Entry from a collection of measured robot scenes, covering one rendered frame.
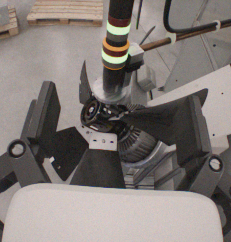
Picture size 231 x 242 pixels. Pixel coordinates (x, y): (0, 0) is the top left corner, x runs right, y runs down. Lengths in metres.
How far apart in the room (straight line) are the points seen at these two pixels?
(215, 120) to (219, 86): 0.13
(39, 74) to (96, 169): 2.04
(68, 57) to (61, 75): 0.34
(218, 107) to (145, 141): 0.28
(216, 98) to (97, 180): 0.49
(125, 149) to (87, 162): 0.16
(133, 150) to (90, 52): 2.17
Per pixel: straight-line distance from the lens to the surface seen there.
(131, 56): 0.34
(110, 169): 0.59
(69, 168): 0.82
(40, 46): 2.93
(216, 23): 0.53
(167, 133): 0.41
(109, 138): 0.64
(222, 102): 0.71
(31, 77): 2.51
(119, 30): 0.28
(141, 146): 0.69
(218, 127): 0.68
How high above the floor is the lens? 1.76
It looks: 60 degrees down
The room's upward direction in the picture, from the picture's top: 12 degrees clockwise
